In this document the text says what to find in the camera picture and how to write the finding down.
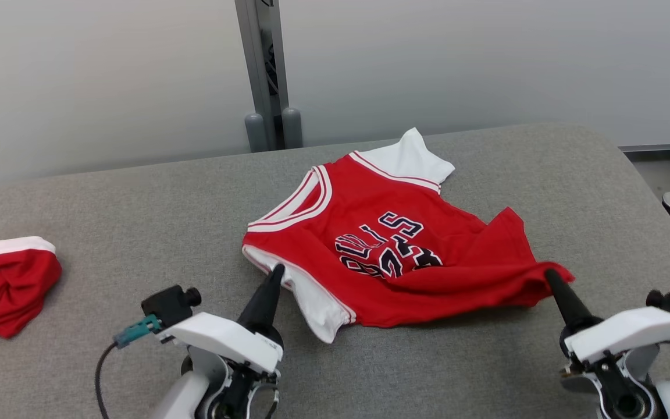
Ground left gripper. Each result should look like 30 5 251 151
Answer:
181 263 286 419

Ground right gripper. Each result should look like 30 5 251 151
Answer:
544 268 664 419

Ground red basketball jersey white sleeves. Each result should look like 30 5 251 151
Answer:
242 127 575 344

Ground red shorts white waistband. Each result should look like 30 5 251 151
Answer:
0 236 62 361

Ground left black cable teal connector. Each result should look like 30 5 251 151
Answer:
95 314 161 419

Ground black cable inside post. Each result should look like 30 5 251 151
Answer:
265 44 281 97

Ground grey metal partition post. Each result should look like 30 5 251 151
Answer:
235 0 304 153

